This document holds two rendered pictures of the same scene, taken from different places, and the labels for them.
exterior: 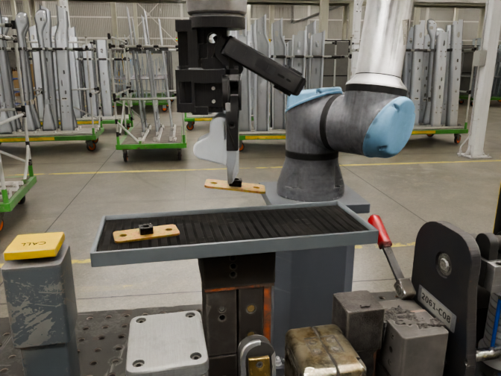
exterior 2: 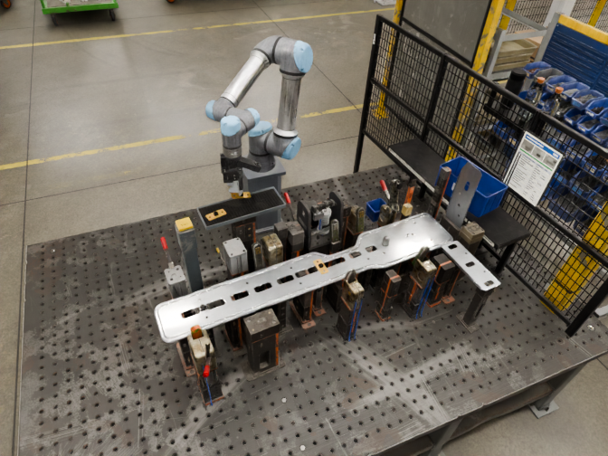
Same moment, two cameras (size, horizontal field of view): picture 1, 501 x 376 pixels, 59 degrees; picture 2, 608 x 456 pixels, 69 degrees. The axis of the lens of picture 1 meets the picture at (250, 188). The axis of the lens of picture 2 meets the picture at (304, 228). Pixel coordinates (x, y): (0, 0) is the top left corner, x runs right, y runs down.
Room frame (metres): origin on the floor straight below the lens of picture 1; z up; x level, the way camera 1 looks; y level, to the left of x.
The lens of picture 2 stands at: (-0.90, 0.19, 2.47)
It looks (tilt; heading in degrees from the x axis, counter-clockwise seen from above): 44 degrees down; 343
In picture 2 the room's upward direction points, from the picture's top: 3 degrees clockwise
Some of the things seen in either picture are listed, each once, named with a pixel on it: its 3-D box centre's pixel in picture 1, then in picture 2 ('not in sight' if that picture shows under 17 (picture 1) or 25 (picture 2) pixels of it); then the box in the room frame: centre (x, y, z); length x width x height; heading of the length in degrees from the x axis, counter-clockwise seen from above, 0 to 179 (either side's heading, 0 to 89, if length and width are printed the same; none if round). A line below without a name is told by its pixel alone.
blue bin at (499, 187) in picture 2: not in sight; (469, 185); (0.58, -1.13, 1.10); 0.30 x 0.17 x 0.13; 19
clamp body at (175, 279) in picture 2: not in sight; (181, 300); (0.35, 0.34, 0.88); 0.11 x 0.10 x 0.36; 12
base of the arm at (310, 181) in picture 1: (311, 170); (261, 156); (0.97, -0.14, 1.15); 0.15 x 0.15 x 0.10
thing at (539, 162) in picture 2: not in sight; (532, 168); (0.41, -1.29, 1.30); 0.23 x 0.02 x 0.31; 12
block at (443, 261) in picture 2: not in sight; (436, 280); (0.23, -0.84, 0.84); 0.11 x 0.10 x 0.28; 12
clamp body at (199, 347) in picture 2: not in sight; (206, 368); (0.00, 0.27, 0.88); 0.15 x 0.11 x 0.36; 12
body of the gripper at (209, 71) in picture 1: (212, 68); (232, 166); (0.60, 0.05, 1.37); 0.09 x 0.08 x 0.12; 91
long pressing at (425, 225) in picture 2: not in sight; (317, 270); (0.29, -0.25, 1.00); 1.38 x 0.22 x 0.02; 102
